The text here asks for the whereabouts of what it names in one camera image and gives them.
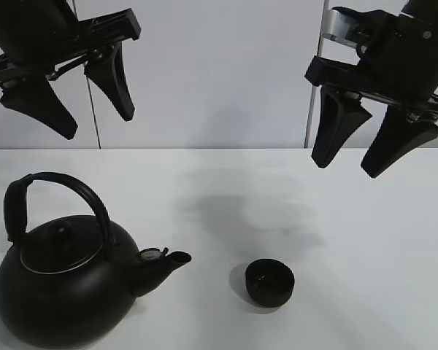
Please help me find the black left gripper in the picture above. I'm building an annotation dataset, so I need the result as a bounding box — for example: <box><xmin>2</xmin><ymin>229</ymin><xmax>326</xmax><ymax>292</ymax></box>
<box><xmin>0</xmin><ymin>1</ymin><xmax>141</xmax><ymax>139</ymax></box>

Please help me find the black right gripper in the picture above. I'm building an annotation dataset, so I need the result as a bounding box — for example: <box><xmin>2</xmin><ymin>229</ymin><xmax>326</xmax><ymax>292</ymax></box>
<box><xmin>305</xmin><ymin>1</ymin><xmax>438</xmax><ymax>179</ymax></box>

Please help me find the black teacup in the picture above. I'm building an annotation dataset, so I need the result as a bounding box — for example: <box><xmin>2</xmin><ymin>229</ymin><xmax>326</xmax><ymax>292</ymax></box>
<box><xmin>245</xmin><ymin>259</ymin><xmax>295</xmax><ymax>308</ymax></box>

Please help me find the black kettle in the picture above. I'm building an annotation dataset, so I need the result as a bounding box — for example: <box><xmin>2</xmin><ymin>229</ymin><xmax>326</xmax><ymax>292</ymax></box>
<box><xmin>0</xmin><ymin>172</ymin><xmax>191</xmax><ymax>349</ymax></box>

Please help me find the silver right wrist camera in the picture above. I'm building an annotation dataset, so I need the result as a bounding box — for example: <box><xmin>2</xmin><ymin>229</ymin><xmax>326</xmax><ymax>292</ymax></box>
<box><xmin>321</xmin><ymin>7</ymin><xmax>373</xmax><ymax>49</ymax></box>

